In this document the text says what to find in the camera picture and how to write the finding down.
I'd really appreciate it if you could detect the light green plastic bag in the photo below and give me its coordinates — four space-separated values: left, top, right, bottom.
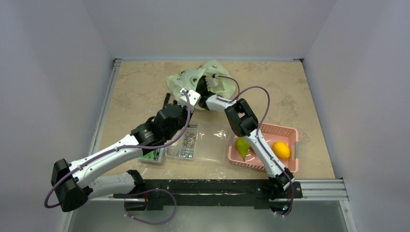
166 60 239 99

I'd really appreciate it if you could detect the yellow fake fruit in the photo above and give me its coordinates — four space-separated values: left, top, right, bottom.
235 138 251 159

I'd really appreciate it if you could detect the yellow orange fake lemon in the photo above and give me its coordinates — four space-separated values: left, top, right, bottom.
272 142 291 159

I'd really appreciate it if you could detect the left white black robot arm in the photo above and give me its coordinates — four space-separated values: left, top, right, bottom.
44 98 195 212

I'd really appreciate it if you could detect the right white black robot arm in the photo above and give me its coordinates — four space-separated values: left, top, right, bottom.
196 76 295 197

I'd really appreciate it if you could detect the green white small box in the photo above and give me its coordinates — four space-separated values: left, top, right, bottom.
138 148 164 165

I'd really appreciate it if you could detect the clear plastic screw organizer box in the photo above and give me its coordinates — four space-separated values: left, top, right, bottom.
164 121 232 165

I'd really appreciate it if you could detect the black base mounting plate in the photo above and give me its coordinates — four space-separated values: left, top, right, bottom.
113 179 303 211

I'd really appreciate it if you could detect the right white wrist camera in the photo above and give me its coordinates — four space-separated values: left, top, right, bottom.
205 74 219 88

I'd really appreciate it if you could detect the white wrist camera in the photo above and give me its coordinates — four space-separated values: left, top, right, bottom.
205 74 219 88
177 88 201 112

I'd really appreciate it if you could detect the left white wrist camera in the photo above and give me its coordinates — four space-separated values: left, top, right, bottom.
177 88 201 112

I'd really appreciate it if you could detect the black T-handle tool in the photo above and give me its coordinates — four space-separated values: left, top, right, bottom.
162 93 171 109

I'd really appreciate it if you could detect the aluminium back frame rail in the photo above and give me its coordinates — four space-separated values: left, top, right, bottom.
113 57 305 62

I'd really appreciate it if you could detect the aluminium frame rail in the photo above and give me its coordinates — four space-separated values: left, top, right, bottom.
89 176 348 201
81 58 122 160
113 57 305 62

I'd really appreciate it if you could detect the aluminium left frame rail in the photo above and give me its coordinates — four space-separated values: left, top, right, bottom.
81 58 122 160

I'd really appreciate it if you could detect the aluminium front frame rail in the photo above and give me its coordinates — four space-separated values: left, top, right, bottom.
89 176 348 201

